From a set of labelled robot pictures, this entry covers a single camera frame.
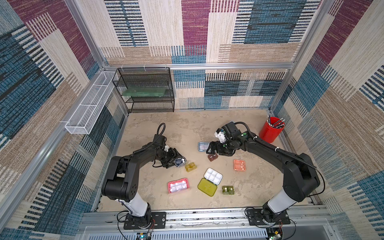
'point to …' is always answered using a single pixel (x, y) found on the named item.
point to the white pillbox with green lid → (209, 184)
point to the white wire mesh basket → (83, 120)
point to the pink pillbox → (178, 185)
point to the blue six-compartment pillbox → (202, 146)
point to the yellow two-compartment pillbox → (190, 167)
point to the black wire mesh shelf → (146, 77)
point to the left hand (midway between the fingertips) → (180, 159)
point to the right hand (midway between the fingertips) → (215, 154)
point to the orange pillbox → (239, 165)
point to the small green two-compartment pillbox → (228, 190)
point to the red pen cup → (271, 129)
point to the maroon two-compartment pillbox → (212, 157)
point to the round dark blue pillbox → (179, 161)
